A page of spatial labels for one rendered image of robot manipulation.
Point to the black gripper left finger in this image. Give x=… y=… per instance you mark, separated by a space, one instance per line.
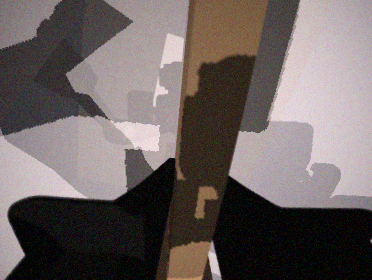
x=132 y=224

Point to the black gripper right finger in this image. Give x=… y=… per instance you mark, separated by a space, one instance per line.
x=252 y=234

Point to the long brown wooden rail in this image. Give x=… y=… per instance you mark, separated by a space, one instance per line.
x=222 y=40

